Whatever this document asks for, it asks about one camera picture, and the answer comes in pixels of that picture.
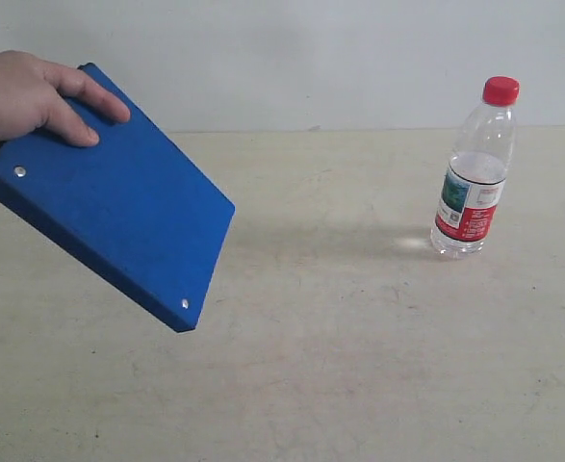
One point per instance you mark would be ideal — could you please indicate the person's open hand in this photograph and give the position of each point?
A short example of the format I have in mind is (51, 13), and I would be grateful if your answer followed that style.
(33, 93)

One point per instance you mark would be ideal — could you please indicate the blue binder folder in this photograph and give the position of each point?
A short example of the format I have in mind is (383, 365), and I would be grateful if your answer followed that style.
(133, 208)

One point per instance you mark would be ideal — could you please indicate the clear bottle red cap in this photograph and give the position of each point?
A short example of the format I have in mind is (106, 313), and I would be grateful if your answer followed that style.
(476, 172)

